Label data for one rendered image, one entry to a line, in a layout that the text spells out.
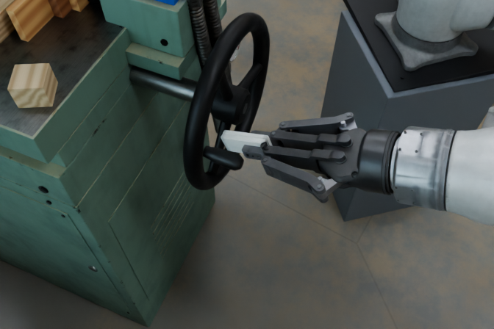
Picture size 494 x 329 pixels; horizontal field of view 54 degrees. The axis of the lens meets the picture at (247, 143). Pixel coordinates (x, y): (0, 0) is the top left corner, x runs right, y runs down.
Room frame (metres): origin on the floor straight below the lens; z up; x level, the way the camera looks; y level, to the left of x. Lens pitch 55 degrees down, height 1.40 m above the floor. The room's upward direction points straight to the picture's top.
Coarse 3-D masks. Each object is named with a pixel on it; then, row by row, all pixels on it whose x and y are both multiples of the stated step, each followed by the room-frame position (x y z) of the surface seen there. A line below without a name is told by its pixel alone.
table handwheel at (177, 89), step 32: (224, 32) 0.51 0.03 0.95; (256, 32) 0.58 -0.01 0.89; (224, 64) 0.46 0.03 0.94; (256, 64) 0.60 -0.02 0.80; (192, 96) 0.51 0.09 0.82; (224, 96) 0.48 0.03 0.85; (256, 96) 0.58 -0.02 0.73; (192, 128) 0.39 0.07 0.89; (224, 128) 0.47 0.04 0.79; (192, 160) 0.37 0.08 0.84
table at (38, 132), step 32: (224, 0) 0.68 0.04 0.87; (64, 32) 0.57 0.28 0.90; (96, 32) 0.57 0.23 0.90; (0, 64) 0.50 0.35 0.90; (64, 64) 0.50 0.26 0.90; (96, 64) 0.50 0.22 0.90; (160, 64) 0.53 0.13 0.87; (0, 96) 0.44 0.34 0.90; (64, 96) 0.44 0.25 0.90; (96, 96) 0.48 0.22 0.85; (0, 128) 0.39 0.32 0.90; (32, 128) 0.38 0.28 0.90; (64, 128) 0.41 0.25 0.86
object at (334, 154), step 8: (264, 144) 0.36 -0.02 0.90; (264, 152) 0.35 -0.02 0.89; (272, 152) 0.35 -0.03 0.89; (280, 152) 0.35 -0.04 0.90; (288, 152) 0.34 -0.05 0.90; (296, 152) 0.34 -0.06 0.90; (304, 152) 0.34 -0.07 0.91; (312, 152) 0.33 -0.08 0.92; (320, 152) 0.33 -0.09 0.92; (328, 152) 0.33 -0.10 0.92; (336, 152) 0.33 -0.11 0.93; (280, 160) 0.34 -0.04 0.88; (288, 160) 0.34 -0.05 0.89; (296, 160) 0.34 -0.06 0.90; (304, 160) 0.33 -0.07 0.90; (312, 160) 0.33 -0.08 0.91; (328, 160) 0.32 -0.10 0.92; (336, 160) 0.32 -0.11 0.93; (344, 160) 0.32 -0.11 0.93; (304, 168) 0.33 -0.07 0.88; (312, 168) 0.33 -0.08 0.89; (320, 168) 0.33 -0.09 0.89
